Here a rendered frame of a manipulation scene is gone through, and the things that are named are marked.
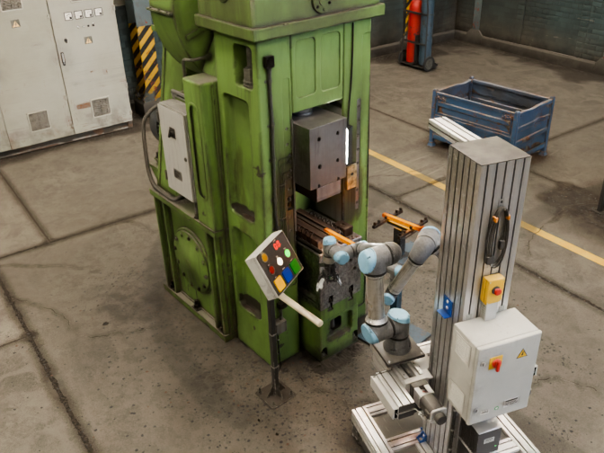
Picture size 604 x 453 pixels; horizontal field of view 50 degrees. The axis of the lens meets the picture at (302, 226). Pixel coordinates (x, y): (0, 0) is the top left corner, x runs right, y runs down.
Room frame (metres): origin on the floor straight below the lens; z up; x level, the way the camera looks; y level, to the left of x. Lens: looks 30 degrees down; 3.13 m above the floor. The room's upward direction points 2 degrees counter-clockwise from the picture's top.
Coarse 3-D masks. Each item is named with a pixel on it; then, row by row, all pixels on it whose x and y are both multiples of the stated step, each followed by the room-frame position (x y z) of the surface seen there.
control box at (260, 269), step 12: (276, 240) 3.27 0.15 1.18; (264, 252) 3.14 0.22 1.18; (276, 252) 3.21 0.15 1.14; (252, 264) 3.07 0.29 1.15; (264, 264) 3.08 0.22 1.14; (276, 264) 3.15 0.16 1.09; (288, 264) 3.22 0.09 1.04; (300, 264) 3.30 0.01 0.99; (264, 276) 3.04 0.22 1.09; (276, 276) 3.09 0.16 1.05; (264, 288) 3.04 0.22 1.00; (276, 288) 3.04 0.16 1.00
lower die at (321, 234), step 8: (312, 216) 3.90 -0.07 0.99; (304, 224) 3.80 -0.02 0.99; (312, 224) 3.78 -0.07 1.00; (320, 224) 3.77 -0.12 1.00; (328, 224) 3.78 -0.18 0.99; (296, 232) 3.75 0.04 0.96; (304, 232) 3.70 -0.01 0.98; (312, 232) 3.68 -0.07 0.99; (320, 232) 3.68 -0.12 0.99; (336, 232) 3.68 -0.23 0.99; (312, 240) 3.62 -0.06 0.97; (320, 240) 3.59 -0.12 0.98; (336, 240) 3.68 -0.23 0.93; (320, 248) 3.59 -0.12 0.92
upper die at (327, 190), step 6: (300, 186) 3.70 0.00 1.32; (318, 186) 3.60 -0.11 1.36; (324, 186) 3.62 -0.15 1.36; (330, 186) 3.64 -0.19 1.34; (336, 186) 3.68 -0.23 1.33; (300, 192) 3.70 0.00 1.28; (306, 192) 3.65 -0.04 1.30; (312, 192) 3.61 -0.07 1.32; (318, 192) 3.58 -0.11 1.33; (324, 192) 3.62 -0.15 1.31; (330, 192) 3.64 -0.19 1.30; (336, 192) 3.68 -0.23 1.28; (312, 198) 3.61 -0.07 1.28; (318, 198) 3.58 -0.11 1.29; (324, 198) 3.62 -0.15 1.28
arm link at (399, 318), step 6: (390, 312) 2.72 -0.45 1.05; (396, 312) 2.72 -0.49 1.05; (402, 312) 2.73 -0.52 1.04; (390, 318) 2.68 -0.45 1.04; (396, 318) 2.67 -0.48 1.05; (402, 318) 2.67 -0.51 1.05; (408, 318) 2.68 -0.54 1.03; (396, 324) 2.65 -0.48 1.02; (402, 324) 2.66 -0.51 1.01; (408, 324) 2.68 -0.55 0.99; (396, 330) 2.64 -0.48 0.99; (402, 330) 2.66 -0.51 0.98; (408, 330) 2.69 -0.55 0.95; (396, 336) 2.66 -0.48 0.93; (402, 336) 2.66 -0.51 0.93
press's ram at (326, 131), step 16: (320, 112) 3.83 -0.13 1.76; (304, 128) 3.58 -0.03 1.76; (320, 128) 3.60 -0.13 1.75; (336, 128) 3.68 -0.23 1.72; (304, 144) 3.58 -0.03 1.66; (320, 144) 3.60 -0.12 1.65; (336, 144) 3.68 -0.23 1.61; (304, 160) 3.59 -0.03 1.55; (320, 160) 3.59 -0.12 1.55; (336, 160) 3.68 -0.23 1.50; (304, 176) 3.59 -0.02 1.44; (320, 176) 3.59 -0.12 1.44; (336, 176) 3.68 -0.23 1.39
